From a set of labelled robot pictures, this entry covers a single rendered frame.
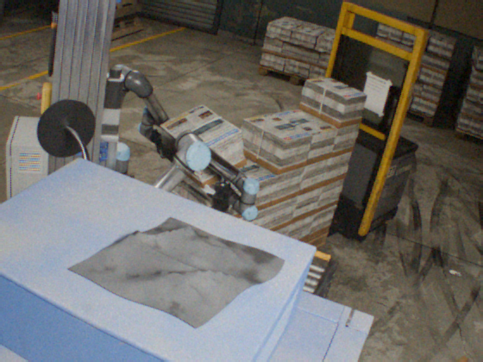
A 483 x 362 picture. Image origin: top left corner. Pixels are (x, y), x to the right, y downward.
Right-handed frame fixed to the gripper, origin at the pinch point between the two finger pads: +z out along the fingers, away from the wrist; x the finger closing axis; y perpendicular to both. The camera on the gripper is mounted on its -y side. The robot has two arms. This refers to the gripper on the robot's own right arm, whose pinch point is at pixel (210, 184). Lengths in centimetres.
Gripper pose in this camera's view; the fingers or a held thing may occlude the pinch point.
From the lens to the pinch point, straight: 296.1
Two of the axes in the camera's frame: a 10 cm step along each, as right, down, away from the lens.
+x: -7.8, 4.6, -4.2
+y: -1.0, -7.6, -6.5
